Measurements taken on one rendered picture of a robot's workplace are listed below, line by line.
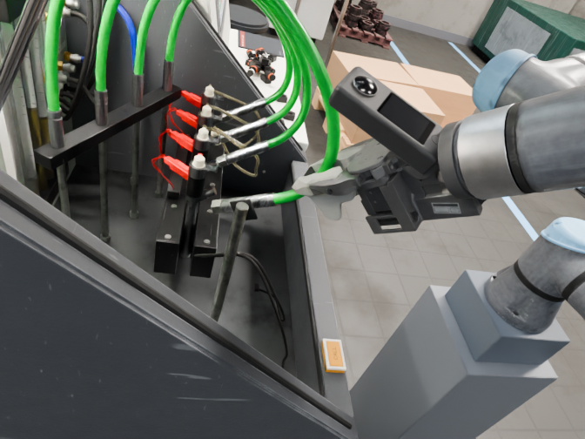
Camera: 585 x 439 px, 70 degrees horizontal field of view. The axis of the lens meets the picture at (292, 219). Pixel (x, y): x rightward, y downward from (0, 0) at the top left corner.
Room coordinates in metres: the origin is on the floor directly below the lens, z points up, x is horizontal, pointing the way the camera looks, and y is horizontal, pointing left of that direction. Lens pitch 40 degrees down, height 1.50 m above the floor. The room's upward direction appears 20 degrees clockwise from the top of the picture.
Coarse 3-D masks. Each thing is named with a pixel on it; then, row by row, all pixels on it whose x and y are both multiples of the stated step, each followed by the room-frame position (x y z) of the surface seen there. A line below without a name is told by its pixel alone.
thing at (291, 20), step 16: (64, 0) 0.46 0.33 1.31; (272, 0) 0.43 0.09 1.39; (48, 16) 0.45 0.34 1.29; (288, 16) 0.43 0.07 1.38; (48, 32) 0.45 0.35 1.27; (304, 32) 0.43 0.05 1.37; (48, 48) 0.45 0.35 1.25; (304, 48) 0.42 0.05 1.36; (48, 64) 0.45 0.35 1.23; (320, 64) 0.42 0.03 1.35; (48, 80) 0.45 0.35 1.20; (320, 80) 0.42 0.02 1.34; (48, 96) 0.45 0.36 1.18; (48, 112) 0.45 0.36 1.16; (336, 112) 0.42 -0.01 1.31; (336, 128) 0.42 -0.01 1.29; (336, 144) 0.42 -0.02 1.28; (288, 192) 0.42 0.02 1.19
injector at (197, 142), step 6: (198, 138) 0.59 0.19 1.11; (210, 138) 0.60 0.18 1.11; (198, 144) 0.58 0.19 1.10; (204, 144) 0.58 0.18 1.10; (192, 150) 0.59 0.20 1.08; (198, 150) 0.58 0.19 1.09; (204, 150) 0.58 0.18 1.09; (192, 156) 0.58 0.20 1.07; (204, 156) 0.59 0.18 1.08; (210, 162) 0.60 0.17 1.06; (216, 162) 0.60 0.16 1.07
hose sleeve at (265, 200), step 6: (234, 198) 0.43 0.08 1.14; (240, 198) 0.43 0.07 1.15; (246, 198) 0.43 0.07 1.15; (252, 198) 0.43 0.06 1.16; (258, 198) 0.43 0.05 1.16; (264, 198) 0.42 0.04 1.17; (270, 198) 0.42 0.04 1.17; (222, 204) 0.43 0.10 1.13; (228, 204) 0.43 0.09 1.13; (252, 204) 0.42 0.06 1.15; (258, 204) 0.42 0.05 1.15; (264, 204) 0.42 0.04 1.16; (270, 204) 0.42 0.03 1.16; (228, 210) 0.43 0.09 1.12
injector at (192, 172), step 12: (192, 168) 0.51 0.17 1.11; (204, 168) 0.51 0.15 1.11; (192, 180) 0.51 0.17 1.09; (204, 180) 0.52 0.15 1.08; (192, 192) 0.51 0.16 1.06; (204, 192) 0.52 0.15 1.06; (216, 192) 0.53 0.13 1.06; (192, 204) 0.51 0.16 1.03; (192, 216) 0.51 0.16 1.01; (192, 228) 0.51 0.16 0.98
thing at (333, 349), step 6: (330, 342) 0.40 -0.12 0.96; (336, 342) 0.40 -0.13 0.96; (330, 348) 0.39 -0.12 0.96; (336, 348) 0.39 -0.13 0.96; (324, 354) 0.38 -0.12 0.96; (330, 354) 0.38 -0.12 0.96; (336, 354) 0.38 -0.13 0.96; (324, 360) 0.37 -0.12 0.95; (330, 360) 0.37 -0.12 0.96; (336, 360) 0.37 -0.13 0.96; (336, 366) 0.36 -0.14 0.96; (342, 366) 0.37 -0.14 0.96; (336, 372) 0.36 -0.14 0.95; (342, 372) 0.36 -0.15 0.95
